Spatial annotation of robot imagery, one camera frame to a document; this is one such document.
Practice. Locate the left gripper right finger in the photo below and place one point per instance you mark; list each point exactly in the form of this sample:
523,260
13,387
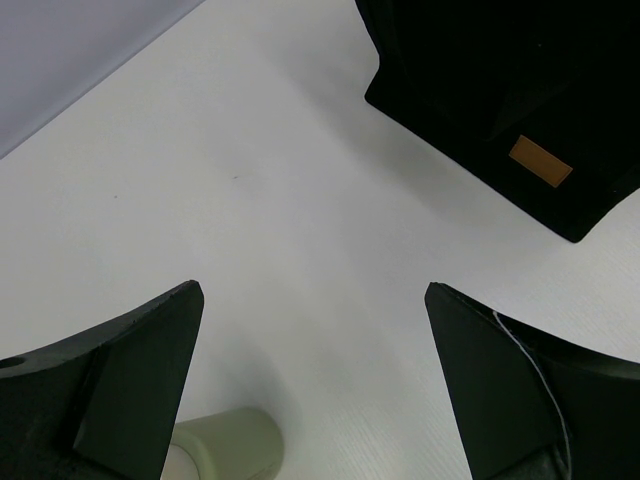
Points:
528,404

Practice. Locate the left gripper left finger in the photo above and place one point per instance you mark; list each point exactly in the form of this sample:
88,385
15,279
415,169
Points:
101,404

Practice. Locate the green liquid bottle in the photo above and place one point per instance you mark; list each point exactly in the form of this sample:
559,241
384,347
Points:
242,443

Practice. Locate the black canvas bag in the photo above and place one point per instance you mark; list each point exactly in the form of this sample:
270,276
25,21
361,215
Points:
538,99

